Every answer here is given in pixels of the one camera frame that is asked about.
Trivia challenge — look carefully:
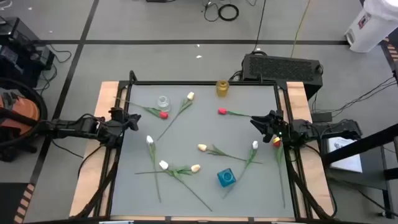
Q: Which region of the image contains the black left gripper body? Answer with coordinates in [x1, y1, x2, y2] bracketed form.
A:
[102, 119, 130, 147]

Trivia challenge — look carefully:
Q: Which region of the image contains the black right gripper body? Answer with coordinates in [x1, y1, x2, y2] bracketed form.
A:
[262, 121, 294, 147]

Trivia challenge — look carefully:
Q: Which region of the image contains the red artificial tulip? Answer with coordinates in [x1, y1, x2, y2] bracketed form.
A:
[114, 96, 169, 120]
[272, 140, 286, 209]
[217, 107, 253, 118]

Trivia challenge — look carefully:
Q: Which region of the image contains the white artificial tulip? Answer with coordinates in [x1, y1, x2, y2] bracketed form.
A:
[222, 140, 259, 200]
[146, 134, 162, 203]
[159, 159, 214, 213]

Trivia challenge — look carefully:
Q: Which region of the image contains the cream artificial tulip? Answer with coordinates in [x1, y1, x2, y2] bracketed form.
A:
[156, 91, 195, 142]
[134, 164, 201, 180]
[197, 143, 264, 165]

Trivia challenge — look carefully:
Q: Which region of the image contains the clear glass vase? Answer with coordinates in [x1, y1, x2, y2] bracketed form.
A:
[156, 95, 172, 113]

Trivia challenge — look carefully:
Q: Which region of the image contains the yellow glass vase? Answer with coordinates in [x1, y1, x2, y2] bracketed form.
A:
[216, 79, 230, 97]

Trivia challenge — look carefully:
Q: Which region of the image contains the blue cut-glass vase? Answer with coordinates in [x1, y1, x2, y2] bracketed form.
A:
[216, 167, 237, 188]

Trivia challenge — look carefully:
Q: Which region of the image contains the black perforated computer case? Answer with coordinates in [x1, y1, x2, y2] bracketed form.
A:
[241, 53, 324, 100]

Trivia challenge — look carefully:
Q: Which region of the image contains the white printed booklet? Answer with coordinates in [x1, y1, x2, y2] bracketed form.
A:
[326, 136, 364, 174]

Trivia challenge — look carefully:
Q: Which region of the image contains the grey table mat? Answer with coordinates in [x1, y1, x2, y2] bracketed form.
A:
[110, 84, 295, 218]

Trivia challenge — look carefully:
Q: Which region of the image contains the black side table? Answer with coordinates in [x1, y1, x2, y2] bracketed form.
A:
[320, 123, 398, 220]

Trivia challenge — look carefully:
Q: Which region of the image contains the orange vacuum cleaner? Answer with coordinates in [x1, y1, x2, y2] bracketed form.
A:
[0, 77, 49, 162]

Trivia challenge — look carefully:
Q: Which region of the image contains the black equipment stack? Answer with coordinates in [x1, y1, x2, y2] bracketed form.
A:
[0, 17, 56, 90]

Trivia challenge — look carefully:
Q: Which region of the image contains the white plastic bin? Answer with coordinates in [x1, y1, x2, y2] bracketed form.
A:
[344, 0, 398, 54]

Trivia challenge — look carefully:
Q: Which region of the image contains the black aluminium table frame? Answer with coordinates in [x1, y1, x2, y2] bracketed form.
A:
[71, 70, 340, 223]

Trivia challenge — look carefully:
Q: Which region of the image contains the black floor cable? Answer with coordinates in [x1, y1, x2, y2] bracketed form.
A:
[252, 0, 267, 53]

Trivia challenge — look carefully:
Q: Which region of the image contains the yellow floor cable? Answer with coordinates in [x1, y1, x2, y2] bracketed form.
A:
[290, 0, 312, 58]

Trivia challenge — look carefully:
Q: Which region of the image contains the black coiled cable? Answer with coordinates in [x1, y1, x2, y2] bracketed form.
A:
[201, 0, 240, 22]

